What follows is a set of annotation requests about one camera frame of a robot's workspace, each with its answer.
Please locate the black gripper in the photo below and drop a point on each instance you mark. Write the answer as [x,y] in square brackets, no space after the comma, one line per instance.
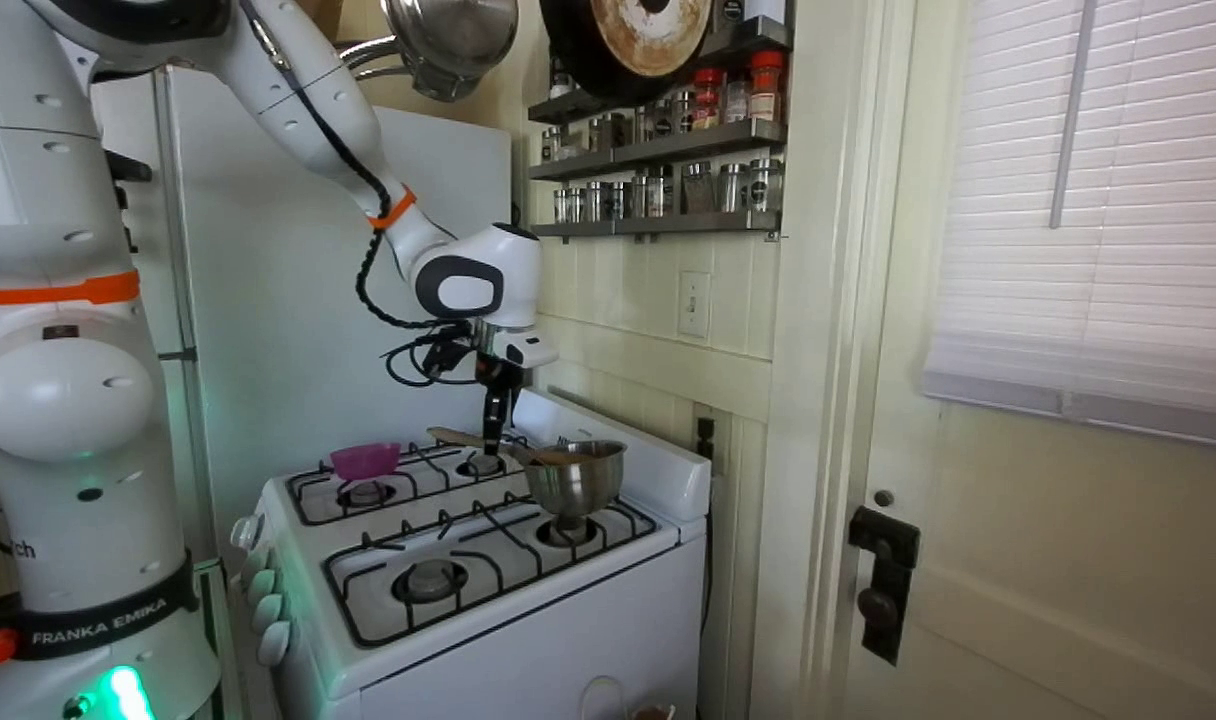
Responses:
[501,376]

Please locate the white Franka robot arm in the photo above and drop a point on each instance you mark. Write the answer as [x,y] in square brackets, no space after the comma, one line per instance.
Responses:
[60,412]

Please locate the purple bowl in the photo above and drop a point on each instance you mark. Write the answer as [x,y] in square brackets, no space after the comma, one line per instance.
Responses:
[364,462]

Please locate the hanging steel bowl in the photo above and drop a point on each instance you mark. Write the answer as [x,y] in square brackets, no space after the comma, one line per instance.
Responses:
[450,35]

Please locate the round gas burner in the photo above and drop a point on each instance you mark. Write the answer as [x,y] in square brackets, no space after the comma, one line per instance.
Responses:
[370,492]
[480,467]
[431,581]
[568,532]

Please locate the black stove grate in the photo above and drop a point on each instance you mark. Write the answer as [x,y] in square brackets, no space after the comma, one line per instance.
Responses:
[408,482]
[488,546]

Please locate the black power plug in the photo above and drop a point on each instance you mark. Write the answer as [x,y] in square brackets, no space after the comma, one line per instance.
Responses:
[706,436]

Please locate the white gas stove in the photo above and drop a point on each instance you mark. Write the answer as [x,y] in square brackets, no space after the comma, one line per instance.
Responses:
[528,624]

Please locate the white stove knob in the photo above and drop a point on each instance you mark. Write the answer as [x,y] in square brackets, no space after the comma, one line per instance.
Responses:
[270,612]
[262,584]
[247,530]
[276,642]

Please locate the metal spice rack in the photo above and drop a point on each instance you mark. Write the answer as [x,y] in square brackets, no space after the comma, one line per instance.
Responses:
[660,147]

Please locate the red spice jar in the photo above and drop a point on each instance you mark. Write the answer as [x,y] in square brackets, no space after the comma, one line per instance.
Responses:
[766,86]
[710,101]

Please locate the small round door knob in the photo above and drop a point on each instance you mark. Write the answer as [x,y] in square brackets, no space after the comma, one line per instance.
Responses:
[883,499]

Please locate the black frying pan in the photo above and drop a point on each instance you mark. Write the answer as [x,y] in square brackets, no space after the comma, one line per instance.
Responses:
[650,35]

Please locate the black door lock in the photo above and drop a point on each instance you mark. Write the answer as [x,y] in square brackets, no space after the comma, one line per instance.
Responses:
[887,584]

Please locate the white door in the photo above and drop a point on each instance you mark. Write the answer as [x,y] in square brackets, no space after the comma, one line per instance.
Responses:
[1035,574]

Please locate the grey blind wand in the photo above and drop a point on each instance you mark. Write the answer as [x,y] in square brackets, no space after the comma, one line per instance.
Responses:
[1068,135]

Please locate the white window blinds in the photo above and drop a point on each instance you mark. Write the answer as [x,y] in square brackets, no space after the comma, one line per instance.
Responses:
[1100,202]

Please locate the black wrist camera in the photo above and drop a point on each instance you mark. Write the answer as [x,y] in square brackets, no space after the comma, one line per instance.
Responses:
[454,354]

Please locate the white wall switch plate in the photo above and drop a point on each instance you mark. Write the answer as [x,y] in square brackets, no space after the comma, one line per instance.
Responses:
[692,304]

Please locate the black camera clamp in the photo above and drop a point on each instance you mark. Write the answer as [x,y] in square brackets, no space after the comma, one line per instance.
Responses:
[130,164]

